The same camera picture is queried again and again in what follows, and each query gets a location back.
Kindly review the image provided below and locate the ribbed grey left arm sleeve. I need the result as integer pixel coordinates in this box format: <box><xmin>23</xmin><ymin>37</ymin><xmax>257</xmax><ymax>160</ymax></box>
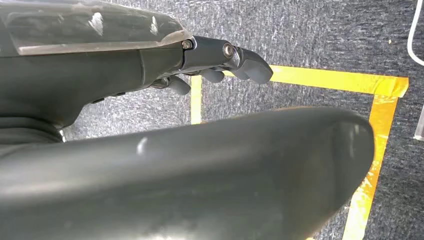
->
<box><xmin>0</xmin><ymin>115</ymin><xmax>64</xmax><ymax>157</ymax></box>

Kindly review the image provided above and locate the yellow floor tape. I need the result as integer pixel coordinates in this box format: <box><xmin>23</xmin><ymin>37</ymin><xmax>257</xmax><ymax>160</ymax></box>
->
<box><xmin>190</xmin><ymin>64</ymin><xmax>410</xmax><ymax>240</ymax></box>

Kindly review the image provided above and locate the clear acrylic stand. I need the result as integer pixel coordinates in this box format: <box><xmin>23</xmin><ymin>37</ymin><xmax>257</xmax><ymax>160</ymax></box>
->
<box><xmin>413</xmin><ymin>105</ymin><xmax>424</xmax><ymax>142</ymax></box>

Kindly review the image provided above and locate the white cable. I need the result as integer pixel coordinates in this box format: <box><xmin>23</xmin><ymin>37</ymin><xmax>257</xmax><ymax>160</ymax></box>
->
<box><xmin>407</xmin><ymin>0</ymin><xmax>424</xmax><ymax>67</ymax></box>

